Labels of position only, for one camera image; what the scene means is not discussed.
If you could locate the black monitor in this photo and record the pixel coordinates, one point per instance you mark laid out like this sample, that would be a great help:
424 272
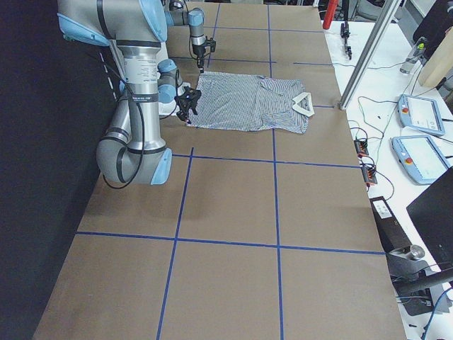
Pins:
431 215

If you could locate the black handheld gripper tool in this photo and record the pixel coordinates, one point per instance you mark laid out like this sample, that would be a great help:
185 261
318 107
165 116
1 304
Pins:
345 34

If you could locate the navy white striped polo shirt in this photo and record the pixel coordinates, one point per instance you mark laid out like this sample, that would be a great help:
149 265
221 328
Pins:
251 103

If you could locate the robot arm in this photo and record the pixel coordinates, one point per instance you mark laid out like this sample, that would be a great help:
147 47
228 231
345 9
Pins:
132 149
178 14

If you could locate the aluminium frame post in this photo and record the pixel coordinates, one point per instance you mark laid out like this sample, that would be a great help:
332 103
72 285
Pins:
376 35

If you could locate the black power box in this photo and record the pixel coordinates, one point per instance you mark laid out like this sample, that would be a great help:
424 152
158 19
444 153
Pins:
391 233

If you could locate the orange black connector box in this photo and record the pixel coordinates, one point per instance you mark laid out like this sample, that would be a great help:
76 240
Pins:
361 148

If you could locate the far teach pendant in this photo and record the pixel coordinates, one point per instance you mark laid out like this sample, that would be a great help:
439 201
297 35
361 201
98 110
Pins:
421 114

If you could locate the brown table mat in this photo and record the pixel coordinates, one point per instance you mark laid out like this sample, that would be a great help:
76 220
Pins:
255 235

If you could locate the near teach pendant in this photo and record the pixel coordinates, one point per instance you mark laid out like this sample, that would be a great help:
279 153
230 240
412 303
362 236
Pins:
420 157

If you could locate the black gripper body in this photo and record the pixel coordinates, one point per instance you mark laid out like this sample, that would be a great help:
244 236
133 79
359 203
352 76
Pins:
182 105
199 50

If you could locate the red cylinder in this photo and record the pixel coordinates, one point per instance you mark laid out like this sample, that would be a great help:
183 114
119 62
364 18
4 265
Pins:
330 13

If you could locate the teach pendant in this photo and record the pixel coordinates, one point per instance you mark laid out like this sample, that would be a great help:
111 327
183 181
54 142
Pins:
421 114
420 157

